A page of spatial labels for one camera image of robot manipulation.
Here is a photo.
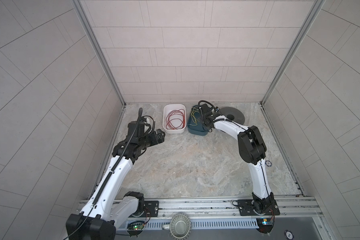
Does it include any aluminium corner profile left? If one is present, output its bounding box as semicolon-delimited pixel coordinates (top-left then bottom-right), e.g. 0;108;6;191
72;0;126;106

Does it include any aluminium corner profile right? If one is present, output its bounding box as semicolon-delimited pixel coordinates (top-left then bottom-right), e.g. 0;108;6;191
261;0;326;106

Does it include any yellow cable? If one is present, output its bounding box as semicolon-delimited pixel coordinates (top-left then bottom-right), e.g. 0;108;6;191
188;107;202;127

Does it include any teal plastic bin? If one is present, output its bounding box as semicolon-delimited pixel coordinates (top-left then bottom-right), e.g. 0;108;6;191
187;105;209;136

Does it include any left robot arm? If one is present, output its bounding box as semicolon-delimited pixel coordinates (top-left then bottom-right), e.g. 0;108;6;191
66;108;166;240

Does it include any white plastic bin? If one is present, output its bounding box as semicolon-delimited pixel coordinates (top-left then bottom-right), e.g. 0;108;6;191
163;104;187;134

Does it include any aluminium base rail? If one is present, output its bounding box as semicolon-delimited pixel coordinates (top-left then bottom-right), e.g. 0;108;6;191
74;195;323;221

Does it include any red cable coil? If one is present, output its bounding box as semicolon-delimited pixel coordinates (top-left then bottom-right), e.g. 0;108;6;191
165;108;186;130

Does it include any round grey knob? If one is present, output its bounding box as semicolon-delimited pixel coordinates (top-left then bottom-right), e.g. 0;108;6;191
169;213;192;240

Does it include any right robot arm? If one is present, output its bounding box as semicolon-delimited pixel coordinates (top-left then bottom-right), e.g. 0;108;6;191
198;100;280;216

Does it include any grey perforated cable spool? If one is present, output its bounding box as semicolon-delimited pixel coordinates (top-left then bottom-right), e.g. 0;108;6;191
220;107;245;125

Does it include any aluminium corner profile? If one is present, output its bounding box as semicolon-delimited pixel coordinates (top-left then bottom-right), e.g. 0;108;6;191
261;0;326;106
72;0;126;106

